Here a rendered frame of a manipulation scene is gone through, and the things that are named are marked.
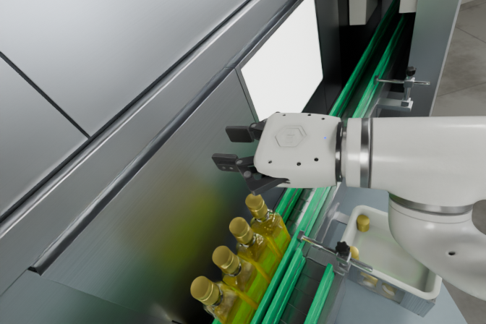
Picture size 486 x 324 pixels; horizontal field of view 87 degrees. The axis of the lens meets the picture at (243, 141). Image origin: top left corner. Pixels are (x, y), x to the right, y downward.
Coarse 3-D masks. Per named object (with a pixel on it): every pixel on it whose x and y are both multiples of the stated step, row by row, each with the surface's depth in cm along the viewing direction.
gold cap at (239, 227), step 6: (234, 222) 48; (240, 222) 47; (246, 222) 47; (234, 228) 47; (240, 228) 46; (246, 228) 46; (234, 234) 46; (240, 234) 46; (246, 234) 47; (252, 234) 49; (240, 240) 48; (246, 240) 48
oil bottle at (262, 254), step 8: (256, 232) 53; (256, 240) 51; (264, 240) 52; (240, 248) 52; (248, 248) 51; (256, 248) 51; (264, 248) 52; (272, 248) 55; (248, 256) 51; (256, 256) 50; (264, 256) 53; (272, 256) 56; (256, 264) 52; (264, 264) 54; (272, 264) 57; (264, 272) 55; (272, 272) 58
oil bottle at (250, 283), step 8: (240, 256) 51; (248, 264) 49; (240, 272) 48; (248, 272) 49; (256, 272) 51; (224, 280) 49; (232, 280) 48; (240, 280) 47; (248, 280) 49; (256, 280) 52; (264, 280) 55; (232, 288) 52; (240, 288) 48; (248, 288) 49; (256, 288) 52; (264, 288) 56; (248, 296) 50; (256, 296) 53; (256, 304) 55
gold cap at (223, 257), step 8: (216, 248) 45; (224, 248) 45; (216, 256) 44; (224, 256) 44; (232, 256) 45; (216, 264) 43; (224, 264) 43; (232, 264) 45; (224, 272) 46; (232, 272) 46
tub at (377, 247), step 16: (368, 208) 73; (352, 224) 73; (384, 224) 74; (352, 240) 75; (368, 240) 74; (384, 240) 73; (368, 256) 72; (384, 256) 70; (400, 256) 69; (368, 272) 64; (384, 272) 68; (400, 272) 67; (416, 272) 66; (432, 272) 62; (416, 288) 64; (432, 288) 58
